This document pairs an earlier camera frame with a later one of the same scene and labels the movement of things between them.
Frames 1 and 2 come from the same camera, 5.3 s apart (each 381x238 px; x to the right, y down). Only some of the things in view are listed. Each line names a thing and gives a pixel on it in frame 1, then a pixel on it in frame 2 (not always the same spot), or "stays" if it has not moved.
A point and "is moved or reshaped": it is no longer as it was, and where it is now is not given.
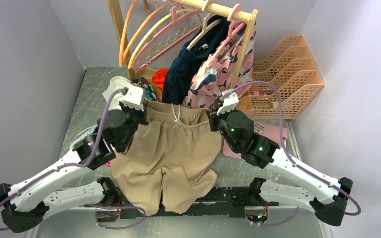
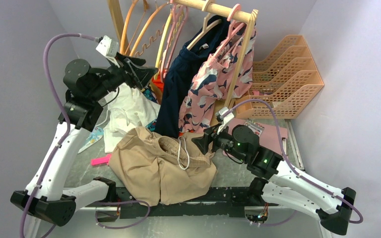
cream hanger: x=206 y=28 stays
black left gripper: x=143 y=114 to x=136 y=76
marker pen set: x=258 y=129 stays
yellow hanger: x=148 y=34 to x=162 y=41
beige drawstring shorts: x=178 y=145 is moved or reshaped
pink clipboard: x=271 y=132 stays
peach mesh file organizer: x=291 y=68 stays
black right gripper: x=213 y=118 to x=202 y=142
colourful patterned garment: x=143 y=83 stays
